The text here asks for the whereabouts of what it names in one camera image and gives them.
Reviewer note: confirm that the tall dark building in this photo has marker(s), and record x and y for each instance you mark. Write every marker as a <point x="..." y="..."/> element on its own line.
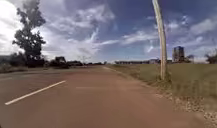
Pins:
<point x="178" y="54"/>

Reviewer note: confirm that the dark green bush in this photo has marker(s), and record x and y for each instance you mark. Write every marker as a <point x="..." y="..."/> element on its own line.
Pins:
<point x="213" y="59"/>

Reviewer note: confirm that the row of dark bushes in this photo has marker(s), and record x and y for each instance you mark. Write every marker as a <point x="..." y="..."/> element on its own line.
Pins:
<point x="61" y="61"/>

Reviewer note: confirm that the low green bushes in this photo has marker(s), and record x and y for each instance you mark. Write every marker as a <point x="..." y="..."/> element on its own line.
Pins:
<point x="9" y="65"/>

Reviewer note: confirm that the pale low building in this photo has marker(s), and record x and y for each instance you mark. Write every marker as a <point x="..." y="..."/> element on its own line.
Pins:
<point x="198" y="60"/>

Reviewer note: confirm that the tall dark tree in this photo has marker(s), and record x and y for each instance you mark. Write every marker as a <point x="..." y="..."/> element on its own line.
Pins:
<point x="31" y="41"/>

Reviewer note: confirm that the row of low buildings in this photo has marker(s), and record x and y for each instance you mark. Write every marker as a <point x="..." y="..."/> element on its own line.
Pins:
<point x="142" y="61"/>

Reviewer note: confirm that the tall pale pole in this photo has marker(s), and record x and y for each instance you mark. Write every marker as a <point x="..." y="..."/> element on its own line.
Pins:
<point x="161" y="40"/>

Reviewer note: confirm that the reddish brown asphalt road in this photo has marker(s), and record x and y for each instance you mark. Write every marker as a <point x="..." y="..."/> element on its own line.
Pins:
<point x="96" y="103"/>

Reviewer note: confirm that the dry grass verge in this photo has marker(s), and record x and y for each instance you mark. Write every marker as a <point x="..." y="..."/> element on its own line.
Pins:
<point x="192" y="80"/>

